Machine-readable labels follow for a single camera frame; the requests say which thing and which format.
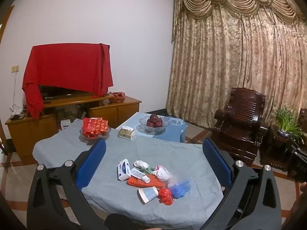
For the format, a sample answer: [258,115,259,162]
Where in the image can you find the light blue table cover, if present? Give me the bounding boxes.
[116,111,189,143]

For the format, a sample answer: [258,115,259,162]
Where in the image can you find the white cream tube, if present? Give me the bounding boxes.
[130,168,150,182]

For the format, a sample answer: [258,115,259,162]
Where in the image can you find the black television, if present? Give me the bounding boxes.
[40,85,92,100]

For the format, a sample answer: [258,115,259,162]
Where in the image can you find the white box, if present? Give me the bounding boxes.
[60,119,72,131]

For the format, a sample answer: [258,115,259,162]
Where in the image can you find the beige patterned curtain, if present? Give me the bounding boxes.
[166,0,307,130]

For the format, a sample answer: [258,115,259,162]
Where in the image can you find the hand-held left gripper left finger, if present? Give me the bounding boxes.
[27,139,107,230]

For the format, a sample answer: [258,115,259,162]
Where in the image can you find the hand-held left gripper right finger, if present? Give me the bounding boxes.
[202,138,281,230]

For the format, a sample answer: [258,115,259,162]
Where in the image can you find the white blue paper cup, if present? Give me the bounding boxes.
[138,186,159,205]

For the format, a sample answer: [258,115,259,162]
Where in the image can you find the yellow green tissue box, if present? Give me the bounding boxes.
[117,127,136,140]

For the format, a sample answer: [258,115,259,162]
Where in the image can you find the white blue tissue pack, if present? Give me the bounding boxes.
[117,159,132,181]

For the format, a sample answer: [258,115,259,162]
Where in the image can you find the person's dark pant leg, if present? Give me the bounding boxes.
[104,213,159,230]

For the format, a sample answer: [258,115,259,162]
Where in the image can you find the clear plastic bag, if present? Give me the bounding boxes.
[168,175,183,187]

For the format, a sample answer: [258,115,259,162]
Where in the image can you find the dark wooden side table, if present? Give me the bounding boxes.
[260,126,295,172]

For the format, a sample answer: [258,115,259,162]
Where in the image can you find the glass snack bowl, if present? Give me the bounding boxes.
[80,126,111,140]

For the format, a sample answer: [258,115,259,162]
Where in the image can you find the blue foam net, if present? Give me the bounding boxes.
[171,181,191,199]

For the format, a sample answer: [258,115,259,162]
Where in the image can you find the dark wooden armchair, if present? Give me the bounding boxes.
[211,87,269,167]
[288,108,307,182]

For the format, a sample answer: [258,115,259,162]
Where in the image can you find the wooden television cabinet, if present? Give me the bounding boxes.
[5,92,142,160]

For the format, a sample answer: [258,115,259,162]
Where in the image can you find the orange ribbed mat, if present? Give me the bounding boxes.
[127,174,166,188]

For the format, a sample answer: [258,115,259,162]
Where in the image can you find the red cloth cover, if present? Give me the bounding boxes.
[22,43,114,120]

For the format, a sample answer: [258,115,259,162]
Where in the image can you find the potted green plant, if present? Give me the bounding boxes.
[272,105,306,138]

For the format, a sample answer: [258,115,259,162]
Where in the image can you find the red woven basket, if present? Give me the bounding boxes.
[108,91,126,103]

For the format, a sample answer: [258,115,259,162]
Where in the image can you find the red patterned snack packets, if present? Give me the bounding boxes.
[82,117,108,137]

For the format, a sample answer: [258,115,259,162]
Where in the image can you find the glass fruit bowl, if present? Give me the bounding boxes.
[136,115,170,135]

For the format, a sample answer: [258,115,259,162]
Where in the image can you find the white cable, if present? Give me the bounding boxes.
[10,72,24,115]

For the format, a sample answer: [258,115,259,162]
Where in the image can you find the grey blue tablecloth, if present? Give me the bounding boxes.
[32,118,224,229]

